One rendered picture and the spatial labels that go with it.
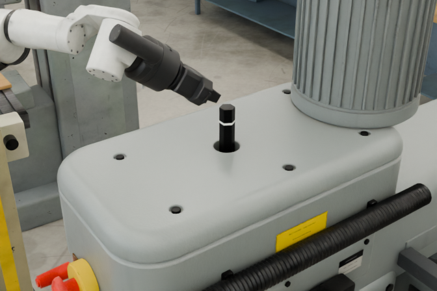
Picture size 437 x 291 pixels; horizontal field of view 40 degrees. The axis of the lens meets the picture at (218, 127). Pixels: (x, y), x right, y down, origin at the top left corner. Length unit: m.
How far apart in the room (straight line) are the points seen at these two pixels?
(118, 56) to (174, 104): 4.11
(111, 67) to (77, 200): 0.36
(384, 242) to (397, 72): 0.30
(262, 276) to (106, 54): 0.50
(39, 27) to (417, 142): 0.72
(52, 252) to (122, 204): 2.96
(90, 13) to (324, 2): 0.46
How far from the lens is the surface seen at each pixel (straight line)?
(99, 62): 1.07
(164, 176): 0.78
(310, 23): 0.88
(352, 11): 0.84
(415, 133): 1.19
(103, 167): 0.81
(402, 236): 1.07
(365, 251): 0.99
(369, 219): 0.87
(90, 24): 1.15
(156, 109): 5.10
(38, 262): 3.64
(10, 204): 2.84
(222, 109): 0.80
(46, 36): 1.15
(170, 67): 1.12
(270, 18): 6.57
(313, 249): 0.80
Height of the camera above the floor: 2.32
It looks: 29 degrees down
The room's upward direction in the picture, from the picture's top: straight up
